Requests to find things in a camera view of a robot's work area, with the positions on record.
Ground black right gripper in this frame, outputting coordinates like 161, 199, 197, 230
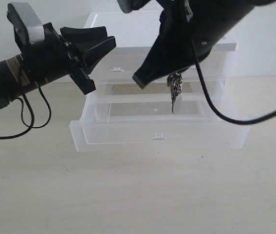
132, 0, 223, 89

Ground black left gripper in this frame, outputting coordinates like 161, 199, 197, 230
22, 22, 116, 95

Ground keys with blue fob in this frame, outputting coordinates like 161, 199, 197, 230
166, 72, 183, 113

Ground clear wide drawer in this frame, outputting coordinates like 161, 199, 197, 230
70, 81, 250, 152

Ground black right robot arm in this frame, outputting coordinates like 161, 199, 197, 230
132, 0, 273, 89

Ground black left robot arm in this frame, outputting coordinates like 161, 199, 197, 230
0, 23, 115, 110

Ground clear upper left drawer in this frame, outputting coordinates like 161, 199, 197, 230
91, 47, 150, 83

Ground white plastic drawer cabinet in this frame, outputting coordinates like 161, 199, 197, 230
83, 9, 239, 122

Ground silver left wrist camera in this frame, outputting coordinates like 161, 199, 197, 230
7, 2, 45, 52

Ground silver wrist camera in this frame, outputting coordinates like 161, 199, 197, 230
7, 2, 45, 52
117, 0, 150, 14

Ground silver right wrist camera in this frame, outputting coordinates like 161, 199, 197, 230
117, 0, 150, 14

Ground black left camera cable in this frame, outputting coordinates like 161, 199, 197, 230
0, 55, 53, 140

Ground black camera cable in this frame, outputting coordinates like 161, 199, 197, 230
185, 4, 276, 125
0, 55, 53, 140

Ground black right camera cable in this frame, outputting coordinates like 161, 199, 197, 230
185, 4, 276, 125

